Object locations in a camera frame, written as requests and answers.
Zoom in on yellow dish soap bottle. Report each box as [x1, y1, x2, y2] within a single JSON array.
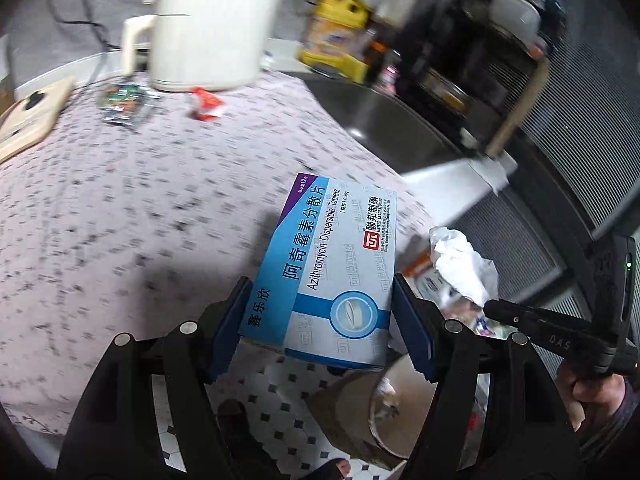
[[297, 0, 370, 84]]

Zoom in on small red wrapper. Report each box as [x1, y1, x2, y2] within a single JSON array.
[[191, 87, 227, 122]]

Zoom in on round white trash bin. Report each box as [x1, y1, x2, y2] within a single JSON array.
[[306, 356, 436, 470]]

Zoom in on colorful candy wrapper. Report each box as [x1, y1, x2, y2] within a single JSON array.
[[98, 82, 158, 130]]

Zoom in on white air fryer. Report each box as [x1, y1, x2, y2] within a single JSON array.
[[120, 0, 281, 92]]

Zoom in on white cloth on counter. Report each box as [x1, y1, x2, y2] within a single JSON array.
[[470, 152, 518, 195]]

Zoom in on blue white medicine box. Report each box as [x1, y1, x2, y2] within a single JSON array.
[[240, 174, 397, 370]]

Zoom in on black dish rack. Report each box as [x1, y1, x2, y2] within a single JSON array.
[[396, 0, 566, 154]]

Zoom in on patterned white tablecloth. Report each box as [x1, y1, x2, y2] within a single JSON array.
[[1, 73, 433, 434]]

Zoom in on stainless steel sink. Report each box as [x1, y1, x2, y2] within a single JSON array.
[[296, 73, 462, 174]]

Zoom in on person's right hand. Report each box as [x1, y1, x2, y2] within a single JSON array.
[[555, 361, 626, 431]]

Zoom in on wooden cutting board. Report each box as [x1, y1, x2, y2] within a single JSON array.
[[485, 58, 550, 158]]

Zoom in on black power cable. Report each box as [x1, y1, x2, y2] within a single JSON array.
[[41, 0, 124, 86]]

